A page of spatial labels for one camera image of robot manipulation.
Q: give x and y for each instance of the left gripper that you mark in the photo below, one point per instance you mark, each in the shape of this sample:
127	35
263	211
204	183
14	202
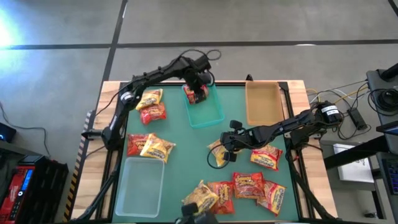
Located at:
192	79

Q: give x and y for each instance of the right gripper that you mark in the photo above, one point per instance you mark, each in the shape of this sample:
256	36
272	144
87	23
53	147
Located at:
231	140

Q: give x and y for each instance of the red-edged Maruchan noodle pack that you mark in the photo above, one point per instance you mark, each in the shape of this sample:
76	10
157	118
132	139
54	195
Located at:
187	93
272	197
266	157

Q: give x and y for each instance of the red noodle pack yellow lettering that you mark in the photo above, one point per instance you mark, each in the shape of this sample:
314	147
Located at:
135	145
248	185
153	114
224	199

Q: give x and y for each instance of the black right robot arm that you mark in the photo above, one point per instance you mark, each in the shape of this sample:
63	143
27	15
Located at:
280	127

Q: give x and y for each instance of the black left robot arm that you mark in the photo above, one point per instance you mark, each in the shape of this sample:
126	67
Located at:
155	74

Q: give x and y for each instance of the teal plastic bin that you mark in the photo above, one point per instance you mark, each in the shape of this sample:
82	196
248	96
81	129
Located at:
206	115

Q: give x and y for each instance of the green table mat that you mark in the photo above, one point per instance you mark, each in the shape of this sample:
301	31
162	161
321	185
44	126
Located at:
186	169

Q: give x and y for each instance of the black boxy device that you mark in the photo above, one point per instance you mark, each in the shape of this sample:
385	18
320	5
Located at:
190	210

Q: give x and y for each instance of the clear plastic bin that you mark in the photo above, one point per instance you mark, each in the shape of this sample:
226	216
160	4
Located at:
140	189

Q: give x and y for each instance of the black diagonal beam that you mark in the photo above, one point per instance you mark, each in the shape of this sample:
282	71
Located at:
354	154

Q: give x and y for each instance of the white paper sheet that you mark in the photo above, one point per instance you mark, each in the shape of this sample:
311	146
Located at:
354	172

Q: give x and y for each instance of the black power adapter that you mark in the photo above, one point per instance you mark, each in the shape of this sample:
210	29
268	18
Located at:
357	119

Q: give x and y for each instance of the yellow black hazard strip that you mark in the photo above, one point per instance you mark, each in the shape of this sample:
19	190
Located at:
74	183

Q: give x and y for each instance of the black desk leg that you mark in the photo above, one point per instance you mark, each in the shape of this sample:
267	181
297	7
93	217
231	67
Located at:
378	199

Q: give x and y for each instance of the black tablet screen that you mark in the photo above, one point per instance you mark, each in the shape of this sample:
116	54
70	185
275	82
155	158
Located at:
388	128

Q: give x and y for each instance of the black keyboard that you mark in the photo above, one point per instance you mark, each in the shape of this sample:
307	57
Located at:
392	174

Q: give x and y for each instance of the black plastic crate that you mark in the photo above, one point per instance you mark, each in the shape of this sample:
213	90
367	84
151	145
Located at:
46	186

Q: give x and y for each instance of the black pole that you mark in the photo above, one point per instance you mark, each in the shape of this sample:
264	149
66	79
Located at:
390	72

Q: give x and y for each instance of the small black box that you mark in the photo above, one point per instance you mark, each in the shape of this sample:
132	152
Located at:
7	132

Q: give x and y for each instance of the red electronic device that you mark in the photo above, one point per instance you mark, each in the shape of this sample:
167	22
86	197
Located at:
12	193

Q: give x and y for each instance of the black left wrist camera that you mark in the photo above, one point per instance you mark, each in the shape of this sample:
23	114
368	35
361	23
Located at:
204	77

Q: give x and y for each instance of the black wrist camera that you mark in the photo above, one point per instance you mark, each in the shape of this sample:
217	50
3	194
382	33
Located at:
236	125
204	77

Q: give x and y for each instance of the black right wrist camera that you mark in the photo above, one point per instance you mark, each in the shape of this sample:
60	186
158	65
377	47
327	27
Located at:
236	125

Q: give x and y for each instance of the black metal table frame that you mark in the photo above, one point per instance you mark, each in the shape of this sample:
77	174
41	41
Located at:
284	84

